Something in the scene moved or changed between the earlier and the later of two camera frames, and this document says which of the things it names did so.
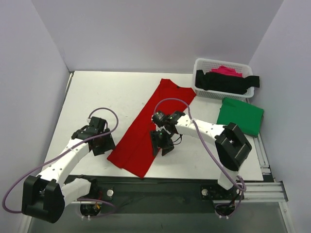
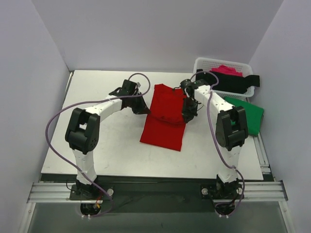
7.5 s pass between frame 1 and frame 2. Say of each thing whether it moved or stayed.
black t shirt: stayed
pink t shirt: stayed
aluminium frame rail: stayed
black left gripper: moved
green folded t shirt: stayed
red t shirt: moved
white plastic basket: stayed
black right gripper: moved
